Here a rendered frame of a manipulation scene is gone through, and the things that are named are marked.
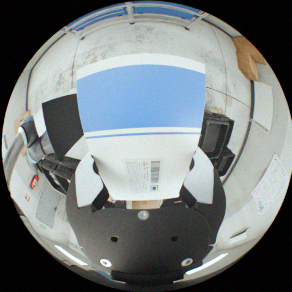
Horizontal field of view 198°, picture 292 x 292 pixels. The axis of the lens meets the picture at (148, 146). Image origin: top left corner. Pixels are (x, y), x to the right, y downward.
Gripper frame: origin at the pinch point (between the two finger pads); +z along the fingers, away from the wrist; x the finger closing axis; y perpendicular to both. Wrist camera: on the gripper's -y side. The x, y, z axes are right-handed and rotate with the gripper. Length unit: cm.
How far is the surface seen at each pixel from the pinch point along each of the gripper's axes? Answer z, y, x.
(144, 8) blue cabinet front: 68, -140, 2
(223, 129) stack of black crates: 56, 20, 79
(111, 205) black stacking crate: 23, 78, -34
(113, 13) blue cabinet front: 68, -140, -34
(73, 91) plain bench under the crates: 41, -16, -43
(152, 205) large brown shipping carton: 33, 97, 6
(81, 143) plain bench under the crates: 41, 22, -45
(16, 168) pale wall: -14, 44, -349
